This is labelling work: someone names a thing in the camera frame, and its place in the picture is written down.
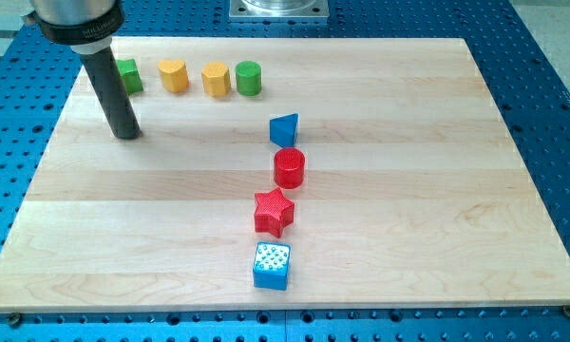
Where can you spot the green cylinder block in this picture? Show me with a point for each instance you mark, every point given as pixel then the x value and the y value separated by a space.
pixel 248 76

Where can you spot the green star block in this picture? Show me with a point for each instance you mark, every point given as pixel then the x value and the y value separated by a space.
pixel 130 76

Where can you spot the blue triangle block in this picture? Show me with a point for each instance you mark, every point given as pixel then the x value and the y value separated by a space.
pixel 283 130

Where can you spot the red cylinder block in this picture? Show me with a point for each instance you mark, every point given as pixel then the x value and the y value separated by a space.
pixel 289 166

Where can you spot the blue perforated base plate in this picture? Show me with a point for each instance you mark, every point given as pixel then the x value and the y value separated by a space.
pixel 36 77

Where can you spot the yellow heart block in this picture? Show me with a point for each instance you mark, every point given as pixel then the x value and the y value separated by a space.
pixel 174 75

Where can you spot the silver metal mounting plate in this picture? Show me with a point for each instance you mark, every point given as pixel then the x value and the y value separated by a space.
pixel 278 9

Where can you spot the yellow hexagon block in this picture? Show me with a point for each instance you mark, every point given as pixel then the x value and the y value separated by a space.
pixel 216 79

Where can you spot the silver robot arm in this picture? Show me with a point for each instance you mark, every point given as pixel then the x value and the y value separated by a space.
pixel 86 26

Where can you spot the wooden board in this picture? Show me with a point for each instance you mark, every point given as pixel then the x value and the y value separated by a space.
pixel 414 193

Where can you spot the blue cube block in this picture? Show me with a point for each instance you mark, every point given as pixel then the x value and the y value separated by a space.
pixel 271 265

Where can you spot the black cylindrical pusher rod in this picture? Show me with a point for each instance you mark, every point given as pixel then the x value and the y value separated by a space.
pixel 108 85

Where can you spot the red star block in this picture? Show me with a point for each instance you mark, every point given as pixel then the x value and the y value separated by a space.
pixel 273 213

